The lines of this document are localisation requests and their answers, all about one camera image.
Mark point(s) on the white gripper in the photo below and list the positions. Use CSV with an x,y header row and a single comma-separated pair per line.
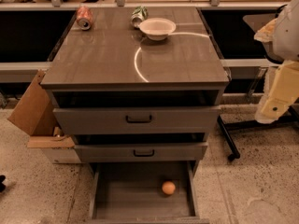
x,y
288,36

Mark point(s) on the orange fruit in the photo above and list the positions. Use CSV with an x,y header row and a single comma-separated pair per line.
x,y
168,187

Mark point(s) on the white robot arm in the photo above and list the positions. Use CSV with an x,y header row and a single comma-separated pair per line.
x,y
283,33

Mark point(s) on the grey drawer cabinet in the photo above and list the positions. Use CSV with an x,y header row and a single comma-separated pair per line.
x,y
115,65

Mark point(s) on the grey top drawer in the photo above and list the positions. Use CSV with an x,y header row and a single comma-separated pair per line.
x,y
194,119

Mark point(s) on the grey middle drawer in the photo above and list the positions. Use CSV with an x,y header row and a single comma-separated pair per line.
x,y
124,152

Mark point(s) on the grey open bottom drawer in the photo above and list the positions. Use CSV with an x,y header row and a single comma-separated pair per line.
x,y
131,193

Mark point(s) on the black rolling stand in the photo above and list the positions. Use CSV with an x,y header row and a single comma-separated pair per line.
x,y
256,22

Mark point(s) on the white paper bowl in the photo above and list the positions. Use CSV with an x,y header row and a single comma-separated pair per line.
x,y
157,28

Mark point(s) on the green soda can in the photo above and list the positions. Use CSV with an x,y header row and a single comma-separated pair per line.
x,y
139,14

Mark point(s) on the red soda can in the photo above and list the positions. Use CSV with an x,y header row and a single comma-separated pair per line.
x,y
84,18

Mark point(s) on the brown cardboard box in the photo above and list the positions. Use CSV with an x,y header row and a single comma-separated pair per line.
x,y
33,114

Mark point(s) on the black object on floor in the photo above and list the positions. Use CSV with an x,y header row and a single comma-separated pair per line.
x,y
2,185

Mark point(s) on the black top drawer handle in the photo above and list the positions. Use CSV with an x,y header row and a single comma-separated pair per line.
x,y
147,119

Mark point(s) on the black drawer handle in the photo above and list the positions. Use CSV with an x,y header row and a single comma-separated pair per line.
x,y
143,153
147,119

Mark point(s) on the black middle drawer handle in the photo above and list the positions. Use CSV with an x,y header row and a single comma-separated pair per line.
x,y
143,153

